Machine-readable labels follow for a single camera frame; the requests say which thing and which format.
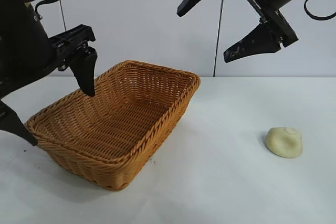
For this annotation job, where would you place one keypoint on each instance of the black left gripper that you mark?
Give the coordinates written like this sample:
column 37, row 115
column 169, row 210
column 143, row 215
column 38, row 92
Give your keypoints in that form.
column 26, row 56

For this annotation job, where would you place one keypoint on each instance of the woven tan wicker basket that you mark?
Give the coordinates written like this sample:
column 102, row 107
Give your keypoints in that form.
column 110, row 129

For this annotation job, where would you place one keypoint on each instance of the pale yellow egg yolk pastry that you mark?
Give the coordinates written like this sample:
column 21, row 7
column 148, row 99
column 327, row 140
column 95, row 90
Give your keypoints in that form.
column 283, row 144

